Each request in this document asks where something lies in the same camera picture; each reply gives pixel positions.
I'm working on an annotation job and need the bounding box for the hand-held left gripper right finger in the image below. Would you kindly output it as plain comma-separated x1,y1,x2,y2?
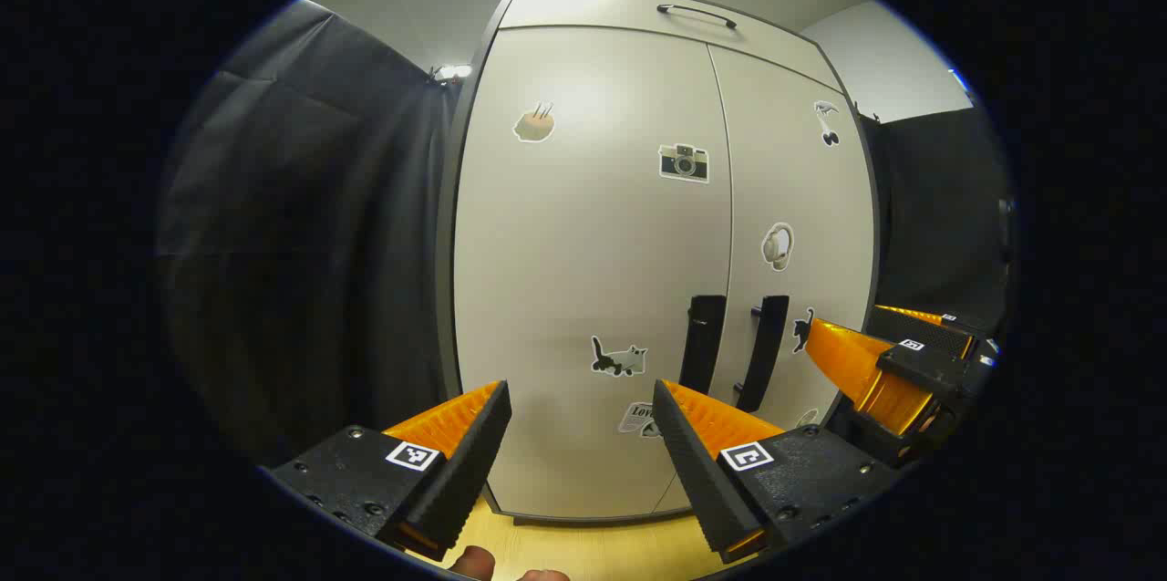
651,379,904,565

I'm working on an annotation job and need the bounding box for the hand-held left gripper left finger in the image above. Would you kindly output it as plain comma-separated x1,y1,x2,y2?
263,379,513,563

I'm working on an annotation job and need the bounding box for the white shoe cabinet door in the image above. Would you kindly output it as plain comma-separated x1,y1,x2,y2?
453,25,733,518
708,46,878,436

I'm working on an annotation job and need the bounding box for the white double-door shoe cabinet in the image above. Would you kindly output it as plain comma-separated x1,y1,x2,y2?
436,0,882,527

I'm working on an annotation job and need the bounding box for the white cabinet top panel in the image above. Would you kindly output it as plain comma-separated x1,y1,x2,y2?
499,0,844,94

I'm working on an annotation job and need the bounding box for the black backdrop cloth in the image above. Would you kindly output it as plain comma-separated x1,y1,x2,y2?
155,0,459,469
857,107,1015,336

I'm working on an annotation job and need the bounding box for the cabinet top panel handle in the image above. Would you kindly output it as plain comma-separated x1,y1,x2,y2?
656,4,738,30

